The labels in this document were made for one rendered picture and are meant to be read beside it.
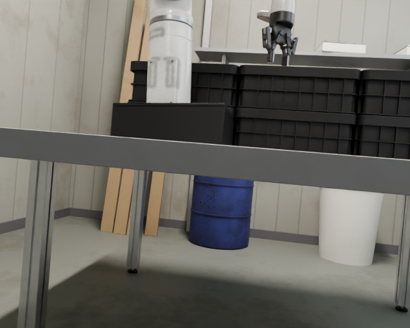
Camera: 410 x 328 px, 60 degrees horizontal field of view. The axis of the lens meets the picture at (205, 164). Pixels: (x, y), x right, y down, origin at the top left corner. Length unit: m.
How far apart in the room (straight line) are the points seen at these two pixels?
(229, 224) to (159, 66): 2.13
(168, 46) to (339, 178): 0.45
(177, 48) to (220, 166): 0.37
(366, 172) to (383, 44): 3.20
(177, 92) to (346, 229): 2.26
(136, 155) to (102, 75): 3.31
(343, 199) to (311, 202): 0.61
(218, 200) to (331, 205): 0.84
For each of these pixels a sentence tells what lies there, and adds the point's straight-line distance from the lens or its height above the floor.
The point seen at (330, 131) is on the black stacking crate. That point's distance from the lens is 0.94.
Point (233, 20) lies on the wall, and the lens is 3.58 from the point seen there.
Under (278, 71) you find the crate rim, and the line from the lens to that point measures 0.94.
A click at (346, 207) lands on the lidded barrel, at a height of 0.42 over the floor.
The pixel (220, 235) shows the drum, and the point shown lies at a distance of 2.77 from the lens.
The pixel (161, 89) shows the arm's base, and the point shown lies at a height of 0.81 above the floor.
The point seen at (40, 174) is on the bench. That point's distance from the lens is 1.20.
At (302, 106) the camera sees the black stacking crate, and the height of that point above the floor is 0.83.
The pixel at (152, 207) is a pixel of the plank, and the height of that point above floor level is 0.23.
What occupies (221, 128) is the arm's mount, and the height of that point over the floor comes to 0.74.
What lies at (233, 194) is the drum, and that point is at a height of 0.43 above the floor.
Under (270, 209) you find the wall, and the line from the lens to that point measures 3.34.
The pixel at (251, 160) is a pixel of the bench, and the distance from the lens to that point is 0.43.
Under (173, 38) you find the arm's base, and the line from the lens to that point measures 0.75.
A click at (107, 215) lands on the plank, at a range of 3.14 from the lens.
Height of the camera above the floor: 0.68
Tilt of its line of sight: 1 degrees down
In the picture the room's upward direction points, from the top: 5 degrees clockwise
